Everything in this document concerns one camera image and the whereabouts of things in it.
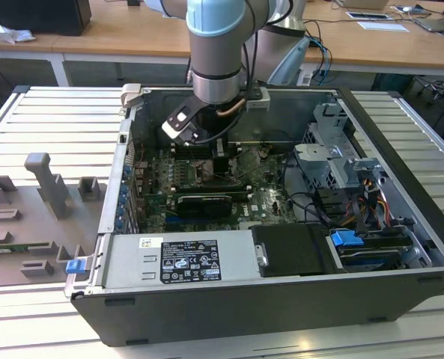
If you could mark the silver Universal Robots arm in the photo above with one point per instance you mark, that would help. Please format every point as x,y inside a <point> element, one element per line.
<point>214,48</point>

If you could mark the black RAM slot bank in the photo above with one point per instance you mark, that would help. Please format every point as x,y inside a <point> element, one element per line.
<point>191,152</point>
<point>212,190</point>

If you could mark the CPU socket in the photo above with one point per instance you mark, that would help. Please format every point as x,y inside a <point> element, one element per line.
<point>206,178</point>

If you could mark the grey case release latch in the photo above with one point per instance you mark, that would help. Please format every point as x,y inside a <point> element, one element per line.
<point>132,95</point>

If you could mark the black graphics card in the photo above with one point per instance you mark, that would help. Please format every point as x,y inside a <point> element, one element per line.
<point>204,205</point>

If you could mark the green motherboard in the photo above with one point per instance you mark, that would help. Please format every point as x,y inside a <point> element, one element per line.
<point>266,202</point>

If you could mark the silver metal drive cage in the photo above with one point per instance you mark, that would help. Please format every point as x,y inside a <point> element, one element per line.
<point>330,157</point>

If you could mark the wooden desk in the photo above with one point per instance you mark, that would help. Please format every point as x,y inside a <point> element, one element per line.
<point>113,26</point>

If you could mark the grey power supply with label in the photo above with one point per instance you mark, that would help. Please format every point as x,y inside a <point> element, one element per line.
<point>132,258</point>

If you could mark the blue disk carrier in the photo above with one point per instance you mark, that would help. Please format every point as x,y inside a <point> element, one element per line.
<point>346,238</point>

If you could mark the flat tablet on desk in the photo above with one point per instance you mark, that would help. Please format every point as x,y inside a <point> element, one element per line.
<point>367,15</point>

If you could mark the white paper sheet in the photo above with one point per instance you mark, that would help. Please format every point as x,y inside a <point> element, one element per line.
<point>382,26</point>

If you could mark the blue case latch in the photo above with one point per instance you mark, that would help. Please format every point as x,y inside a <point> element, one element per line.
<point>75,267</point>

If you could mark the black open PC case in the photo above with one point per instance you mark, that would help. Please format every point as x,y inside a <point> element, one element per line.
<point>244,318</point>

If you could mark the black box on desk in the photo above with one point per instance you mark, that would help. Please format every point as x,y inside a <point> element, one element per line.
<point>38,16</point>

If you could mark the grey parts rack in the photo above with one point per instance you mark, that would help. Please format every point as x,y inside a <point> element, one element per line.
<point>27,220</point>

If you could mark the black disk drive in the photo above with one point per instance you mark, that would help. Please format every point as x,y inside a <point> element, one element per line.
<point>375,250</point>

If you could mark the crumpled white paper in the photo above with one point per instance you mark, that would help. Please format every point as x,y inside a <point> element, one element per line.
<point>14,33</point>

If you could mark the green RAM stick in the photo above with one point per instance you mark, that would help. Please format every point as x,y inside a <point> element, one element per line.
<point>4,247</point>

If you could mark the grey laptop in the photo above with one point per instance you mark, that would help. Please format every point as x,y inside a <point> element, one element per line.
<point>437,24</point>

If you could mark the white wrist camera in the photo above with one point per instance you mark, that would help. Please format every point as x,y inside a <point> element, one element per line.
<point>178,121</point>

